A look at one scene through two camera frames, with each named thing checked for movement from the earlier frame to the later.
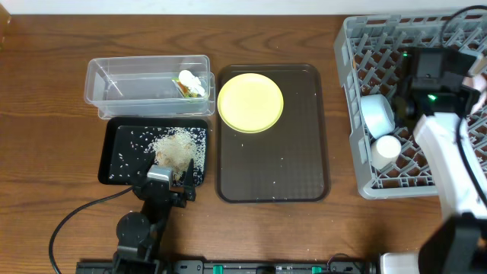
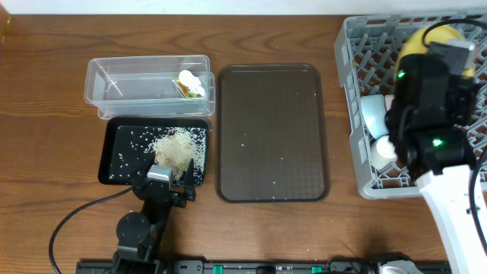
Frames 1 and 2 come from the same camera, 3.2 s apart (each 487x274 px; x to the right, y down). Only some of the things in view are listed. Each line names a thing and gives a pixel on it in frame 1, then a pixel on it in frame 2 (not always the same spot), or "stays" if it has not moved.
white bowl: [478, 82] -> [388, 100]
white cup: [385, 151] stays
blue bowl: [378, 114] stays
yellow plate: [250, 103] -> [415, 45]
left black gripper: [167, 196] stays
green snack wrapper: [183, 90] stays
